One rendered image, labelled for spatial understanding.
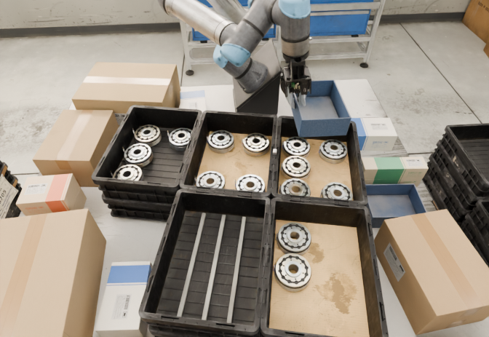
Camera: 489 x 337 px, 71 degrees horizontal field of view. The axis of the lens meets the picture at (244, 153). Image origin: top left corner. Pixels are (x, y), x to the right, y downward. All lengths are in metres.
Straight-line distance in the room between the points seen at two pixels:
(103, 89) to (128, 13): 2.50
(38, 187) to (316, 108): 1.01
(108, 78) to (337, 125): 1.10
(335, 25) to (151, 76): 1.99
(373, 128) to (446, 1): 3.21
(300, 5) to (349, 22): 2.43
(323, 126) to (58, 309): 0.87
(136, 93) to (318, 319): 1.14
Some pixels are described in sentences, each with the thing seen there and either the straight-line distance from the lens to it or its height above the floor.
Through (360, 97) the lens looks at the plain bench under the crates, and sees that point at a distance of 1.93.
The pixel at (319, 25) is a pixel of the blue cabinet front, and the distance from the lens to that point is 3.24.
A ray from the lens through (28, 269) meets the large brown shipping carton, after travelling 1.17.
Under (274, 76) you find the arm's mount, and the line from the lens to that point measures 1.53.
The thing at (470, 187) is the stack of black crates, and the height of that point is 0.49.
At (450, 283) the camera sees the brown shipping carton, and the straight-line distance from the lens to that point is 1.17.
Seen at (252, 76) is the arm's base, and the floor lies 0.95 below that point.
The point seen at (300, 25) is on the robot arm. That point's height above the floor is 1.41.
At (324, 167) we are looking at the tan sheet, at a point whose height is 0.83.
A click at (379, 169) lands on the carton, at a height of 0.82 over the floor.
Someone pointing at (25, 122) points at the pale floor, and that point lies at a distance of 3.28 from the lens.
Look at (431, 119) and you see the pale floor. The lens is 3.14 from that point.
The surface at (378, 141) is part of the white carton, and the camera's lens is 1.61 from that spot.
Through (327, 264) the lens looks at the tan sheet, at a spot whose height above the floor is 0.83.
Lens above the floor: 1.80
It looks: 46 degrees down
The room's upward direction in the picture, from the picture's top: 1 degrees counter-clockwise
